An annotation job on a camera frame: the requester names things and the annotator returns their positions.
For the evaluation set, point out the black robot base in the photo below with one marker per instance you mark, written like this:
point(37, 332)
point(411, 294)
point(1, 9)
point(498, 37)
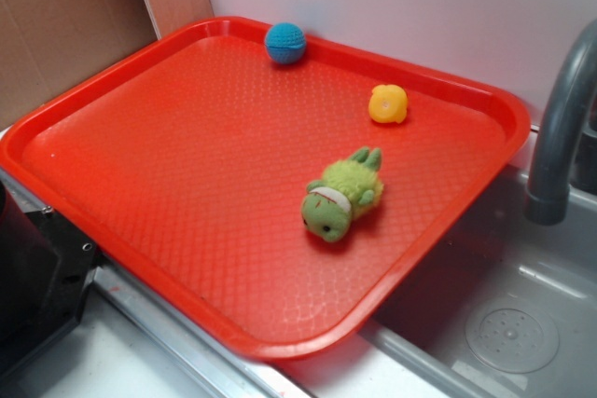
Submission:
point(46, 271)

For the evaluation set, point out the yellow rubber duck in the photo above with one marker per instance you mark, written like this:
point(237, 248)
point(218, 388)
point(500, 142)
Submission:
point(388, 104)

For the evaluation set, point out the green plush turtle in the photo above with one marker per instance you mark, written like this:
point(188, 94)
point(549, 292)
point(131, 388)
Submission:
point(347, 189)

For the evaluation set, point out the red plastic tray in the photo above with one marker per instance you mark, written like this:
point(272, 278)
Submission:
point(187, 164)

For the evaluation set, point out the blue crocheted ball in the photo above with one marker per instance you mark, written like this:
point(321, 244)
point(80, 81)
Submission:
point(285, 43)

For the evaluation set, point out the grey toy sink basin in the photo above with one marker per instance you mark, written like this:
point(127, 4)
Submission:
point(500, 307)

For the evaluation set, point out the grey toy faucet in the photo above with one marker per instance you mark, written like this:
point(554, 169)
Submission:
point(565, 148)

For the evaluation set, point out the brown cardboard panel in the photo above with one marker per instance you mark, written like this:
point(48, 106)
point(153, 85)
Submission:
point(49, 46)

